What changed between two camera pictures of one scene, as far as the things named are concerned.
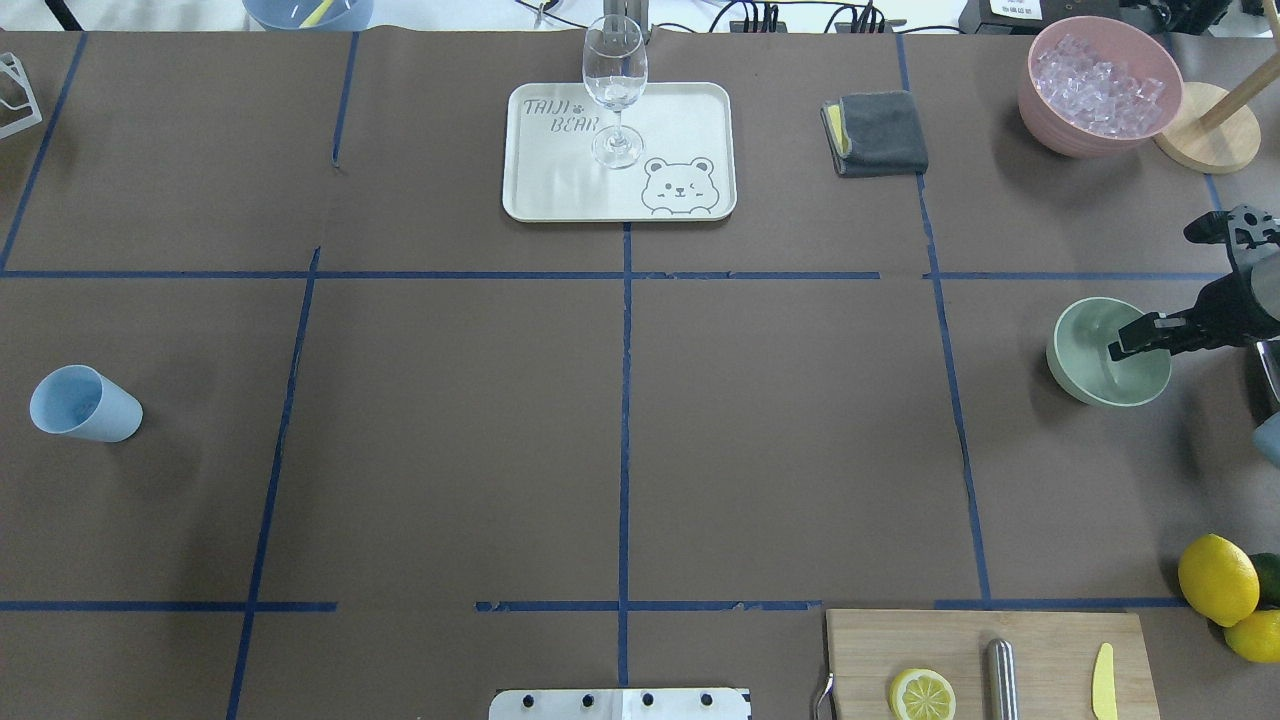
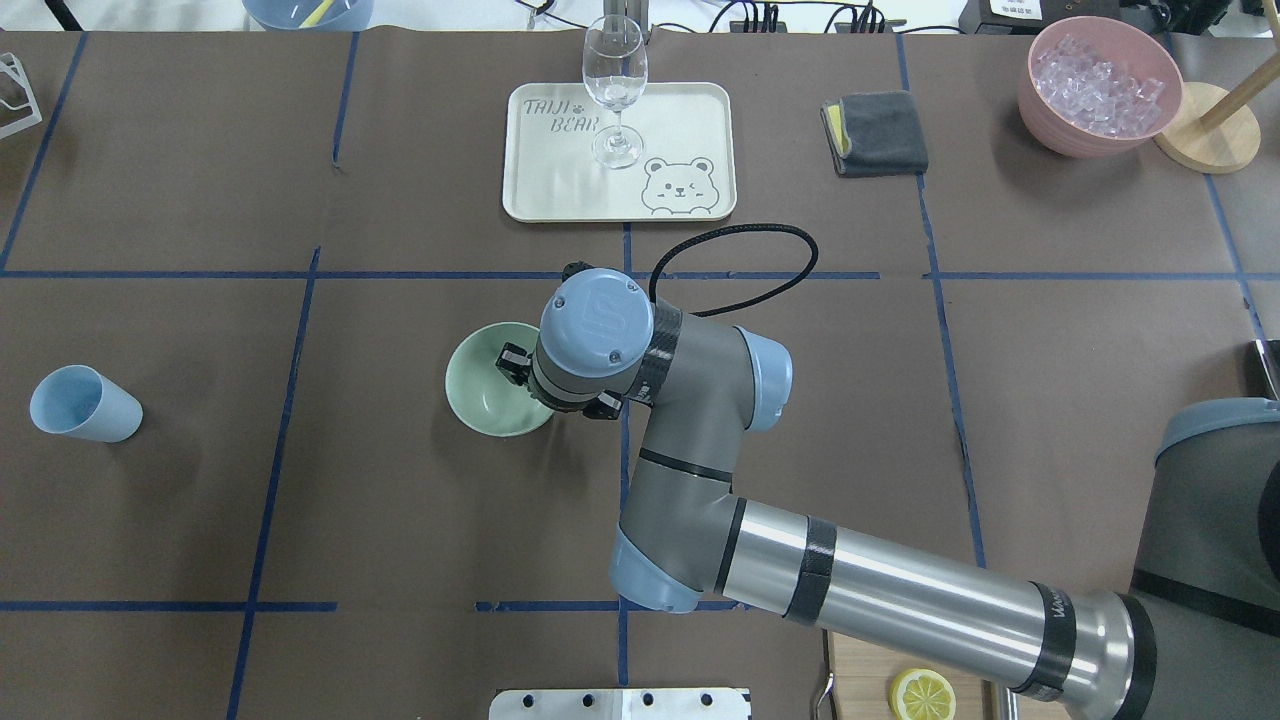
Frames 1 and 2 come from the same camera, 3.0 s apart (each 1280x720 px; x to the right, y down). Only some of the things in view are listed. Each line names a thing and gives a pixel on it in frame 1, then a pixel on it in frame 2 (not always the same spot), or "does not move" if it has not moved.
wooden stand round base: (1225, 144) does not move
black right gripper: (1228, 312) -> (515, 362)
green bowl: (1079, 360) -> (482, 395)
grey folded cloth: (875, 134) does not move
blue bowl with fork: (309, 15) does not move
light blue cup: (82, 402) does not move
